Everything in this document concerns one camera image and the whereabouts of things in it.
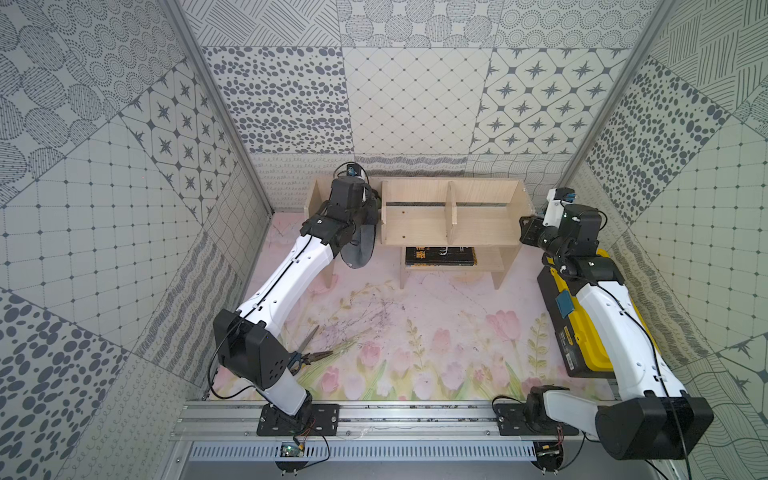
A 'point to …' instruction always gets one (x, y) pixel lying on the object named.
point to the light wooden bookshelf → (443, 224)
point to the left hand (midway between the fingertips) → (365, 195)
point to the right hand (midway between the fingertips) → (523, 223)
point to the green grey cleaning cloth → (360, 250)
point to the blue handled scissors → (297, 358)
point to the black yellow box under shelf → (416, 256)
